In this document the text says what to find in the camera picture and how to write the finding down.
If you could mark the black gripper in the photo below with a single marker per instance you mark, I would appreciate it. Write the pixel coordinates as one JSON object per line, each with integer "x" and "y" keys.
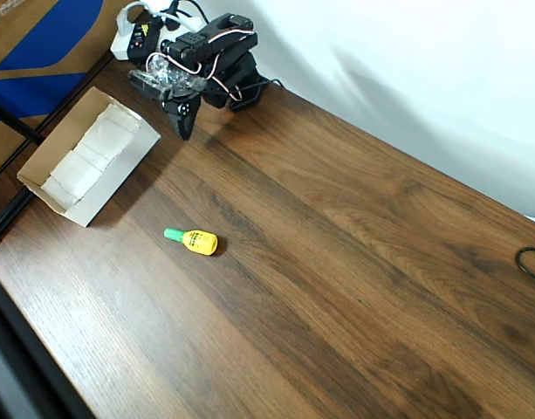
{"x": 182, "y": 109}

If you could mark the brown carton with blue print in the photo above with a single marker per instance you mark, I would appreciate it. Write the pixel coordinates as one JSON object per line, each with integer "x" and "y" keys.
{"x": 31, "y": 39}

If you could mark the white torn paper lining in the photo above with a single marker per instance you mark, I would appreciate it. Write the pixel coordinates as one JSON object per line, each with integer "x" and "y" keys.
{"x": 88, "y": 157}

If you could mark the black metal frame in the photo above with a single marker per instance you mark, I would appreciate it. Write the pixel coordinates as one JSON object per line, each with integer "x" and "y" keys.
{"x": 14, "y": 122}

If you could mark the tape-wrapped wrist camera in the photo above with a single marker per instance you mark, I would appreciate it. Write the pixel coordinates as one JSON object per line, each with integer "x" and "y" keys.
{"x": 155, "y": 78}

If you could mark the white cardboard box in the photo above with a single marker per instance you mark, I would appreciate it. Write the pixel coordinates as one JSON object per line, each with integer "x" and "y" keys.
{"x": 118, "y": 174}

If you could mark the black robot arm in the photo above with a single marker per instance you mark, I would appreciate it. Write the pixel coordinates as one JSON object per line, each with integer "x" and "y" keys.
{"x": 232, "y": 57}

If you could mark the black power adapter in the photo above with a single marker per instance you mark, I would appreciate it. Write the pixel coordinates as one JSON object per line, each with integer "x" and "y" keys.
{"x": 142, "y": 39}

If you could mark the yellow bottle green cap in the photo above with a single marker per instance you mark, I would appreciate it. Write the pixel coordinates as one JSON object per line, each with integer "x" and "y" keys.
{"x": 199, "y": 242}

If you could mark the white power strip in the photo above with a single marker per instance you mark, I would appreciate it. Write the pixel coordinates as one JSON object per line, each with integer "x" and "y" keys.
{"x": 118, "y": 46}

